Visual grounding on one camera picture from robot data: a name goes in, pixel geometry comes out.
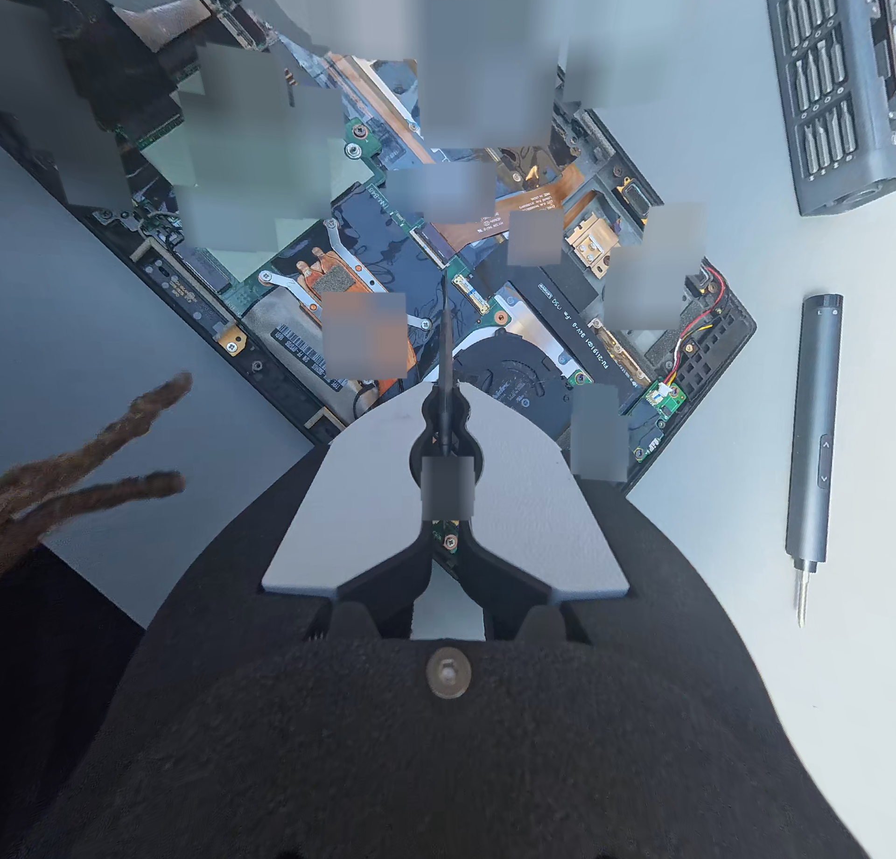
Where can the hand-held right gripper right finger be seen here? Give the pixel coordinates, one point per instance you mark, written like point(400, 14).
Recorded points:
point(539, 509)

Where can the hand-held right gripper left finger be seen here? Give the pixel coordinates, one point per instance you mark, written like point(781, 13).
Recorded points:
point(350, 509)

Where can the black laptop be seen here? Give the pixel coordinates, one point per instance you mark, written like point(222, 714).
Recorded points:
point(378, 243)

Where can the person's brown hair locks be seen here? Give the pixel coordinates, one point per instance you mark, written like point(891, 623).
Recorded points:
point(126, 488)

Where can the copper laptop heat sink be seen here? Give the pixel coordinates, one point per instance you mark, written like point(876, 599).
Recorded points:
point(336, 279)

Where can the grey electric screwdriver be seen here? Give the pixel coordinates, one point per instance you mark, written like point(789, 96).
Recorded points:
point(815, 418)

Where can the person's black clothing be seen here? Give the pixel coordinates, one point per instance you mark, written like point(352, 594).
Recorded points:
point(56, 663)

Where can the grey screwdriver bit case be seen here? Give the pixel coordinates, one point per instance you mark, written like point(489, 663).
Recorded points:
point(833, 138)

